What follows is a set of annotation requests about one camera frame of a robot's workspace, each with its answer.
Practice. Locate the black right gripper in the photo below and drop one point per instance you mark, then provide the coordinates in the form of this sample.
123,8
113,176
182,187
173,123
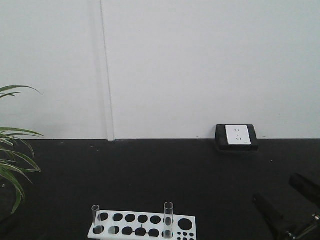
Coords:
287,230

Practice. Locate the wide clear test tube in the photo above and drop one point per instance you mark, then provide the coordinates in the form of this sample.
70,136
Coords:
168,220

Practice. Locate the thin clear test tube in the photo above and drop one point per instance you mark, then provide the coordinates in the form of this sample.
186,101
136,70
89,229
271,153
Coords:
97,227

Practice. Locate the white test tube rack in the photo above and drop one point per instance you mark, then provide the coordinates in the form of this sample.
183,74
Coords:
130,225

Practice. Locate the green spider plant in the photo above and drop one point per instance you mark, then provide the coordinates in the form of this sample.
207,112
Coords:
17,162

